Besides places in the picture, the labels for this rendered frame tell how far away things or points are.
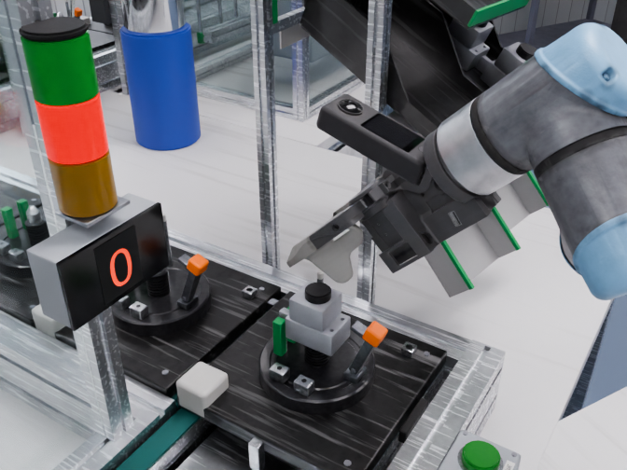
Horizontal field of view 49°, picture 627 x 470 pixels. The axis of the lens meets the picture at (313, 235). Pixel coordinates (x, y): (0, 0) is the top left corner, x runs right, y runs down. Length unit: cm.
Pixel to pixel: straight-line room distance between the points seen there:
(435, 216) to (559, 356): 52
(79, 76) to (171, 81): 105
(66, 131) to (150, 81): 104
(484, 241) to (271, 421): 43
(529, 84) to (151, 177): 113
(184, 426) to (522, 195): 65
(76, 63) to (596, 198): 39
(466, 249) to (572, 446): 29
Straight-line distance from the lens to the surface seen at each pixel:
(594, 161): 53
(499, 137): 56
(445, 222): 63
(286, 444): 78
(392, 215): 63
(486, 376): 90
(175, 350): 91
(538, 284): 124
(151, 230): 67
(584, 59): 53
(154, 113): 164
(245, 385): 85
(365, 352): 79
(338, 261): 68
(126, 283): 66
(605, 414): 104
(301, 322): 79
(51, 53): 56
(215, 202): 144
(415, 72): 97
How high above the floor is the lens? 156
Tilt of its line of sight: 32 degrees down
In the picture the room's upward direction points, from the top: straight up
